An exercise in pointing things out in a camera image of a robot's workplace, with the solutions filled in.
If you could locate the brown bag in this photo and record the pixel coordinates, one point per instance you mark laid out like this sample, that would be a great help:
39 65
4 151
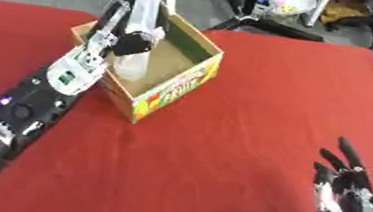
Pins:
344 10

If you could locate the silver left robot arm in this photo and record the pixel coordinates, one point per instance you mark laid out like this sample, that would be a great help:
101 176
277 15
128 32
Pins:
25 113

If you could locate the white panel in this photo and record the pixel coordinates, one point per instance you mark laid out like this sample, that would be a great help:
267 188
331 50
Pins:
293 2

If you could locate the tan cardboard box green inside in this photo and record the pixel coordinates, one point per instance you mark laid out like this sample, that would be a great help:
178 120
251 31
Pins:
173 59

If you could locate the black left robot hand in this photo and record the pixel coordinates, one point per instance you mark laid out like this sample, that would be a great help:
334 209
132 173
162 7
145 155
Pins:
134 43

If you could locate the white plastic bottle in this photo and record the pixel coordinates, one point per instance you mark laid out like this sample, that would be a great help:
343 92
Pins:
148 9

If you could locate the black tripod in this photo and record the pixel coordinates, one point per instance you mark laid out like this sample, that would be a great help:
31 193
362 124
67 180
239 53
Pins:
252 20

